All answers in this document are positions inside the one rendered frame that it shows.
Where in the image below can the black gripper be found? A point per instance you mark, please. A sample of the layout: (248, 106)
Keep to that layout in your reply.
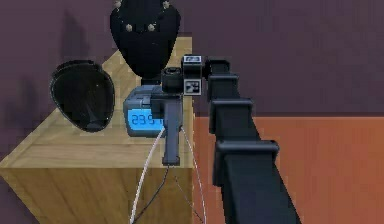
(172, 130)

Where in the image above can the light wooden cabinet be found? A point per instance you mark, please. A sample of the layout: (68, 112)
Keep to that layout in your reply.
(66, 156)

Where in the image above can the black oval dish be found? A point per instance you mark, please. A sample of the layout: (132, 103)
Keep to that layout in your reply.
(83, 96)

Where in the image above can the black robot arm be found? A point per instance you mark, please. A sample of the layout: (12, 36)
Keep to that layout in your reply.
(246, 173)

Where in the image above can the grey alarm clock blue display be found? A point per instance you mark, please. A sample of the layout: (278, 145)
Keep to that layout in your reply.
(141, 121)

